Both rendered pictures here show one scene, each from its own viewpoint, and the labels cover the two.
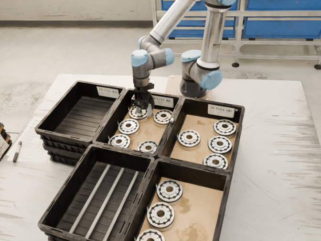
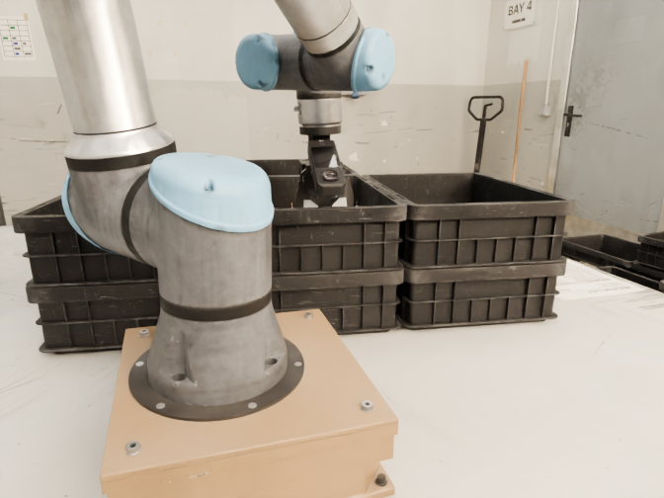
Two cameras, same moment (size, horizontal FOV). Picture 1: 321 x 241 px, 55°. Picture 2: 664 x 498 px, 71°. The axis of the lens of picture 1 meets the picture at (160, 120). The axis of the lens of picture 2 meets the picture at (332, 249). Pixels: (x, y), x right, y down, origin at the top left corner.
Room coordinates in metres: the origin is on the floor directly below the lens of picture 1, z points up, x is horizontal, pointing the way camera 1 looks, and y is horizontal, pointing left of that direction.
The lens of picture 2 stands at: (1.87, -0.33, 1.08)
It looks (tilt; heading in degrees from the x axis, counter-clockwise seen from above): 16 degrees down; 149
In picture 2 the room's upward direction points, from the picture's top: straight up
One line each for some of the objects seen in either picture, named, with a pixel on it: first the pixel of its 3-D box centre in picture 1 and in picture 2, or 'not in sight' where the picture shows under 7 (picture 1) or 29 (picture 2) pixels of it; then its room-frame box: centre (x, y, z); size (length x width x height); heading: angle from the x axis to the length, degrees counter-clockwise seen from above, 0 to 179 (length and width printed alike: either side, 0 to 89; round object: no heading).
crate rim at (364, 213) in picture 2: (140, 119); (305, 195); (1.05, 0.09, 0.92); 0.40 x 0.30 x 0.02; 158
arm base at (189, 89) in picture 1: (192, 81); (218, 327); (1.40, -0.20, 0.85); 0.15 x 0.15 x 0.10
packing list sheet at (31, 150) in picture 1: (37, 137); (553, 271); (1.22, 0.68, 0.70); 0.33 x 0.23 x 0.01; 168
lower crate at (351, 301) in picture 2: not in sight; (307, 270); (1.05, 0.09, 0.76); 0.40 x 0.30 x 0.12; 158
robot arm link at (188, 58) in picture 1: (192, 63); (209, 222); (1.40, -0.20, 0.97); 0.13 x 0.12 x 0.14; 23
